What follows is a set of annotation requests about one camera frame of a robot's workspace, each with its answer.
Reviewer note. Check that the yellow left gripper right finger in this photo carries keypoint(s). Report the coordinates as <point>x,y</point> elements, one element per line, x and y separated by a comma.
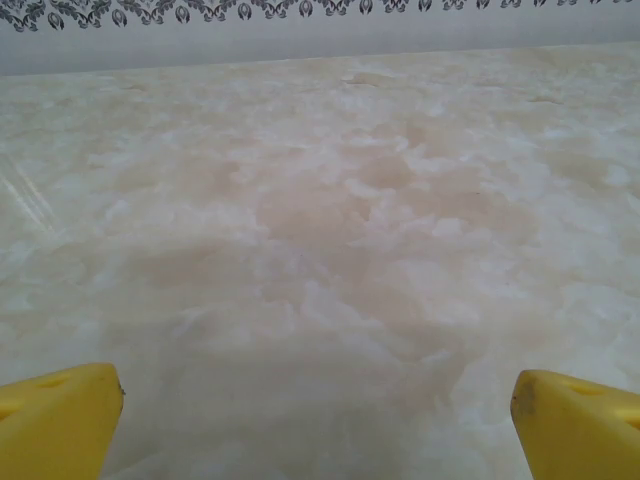
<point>580,430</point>

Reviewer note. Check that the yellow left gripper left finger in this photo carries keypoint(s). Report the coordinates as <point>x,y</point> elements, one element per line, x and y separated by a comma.
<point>55,425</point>

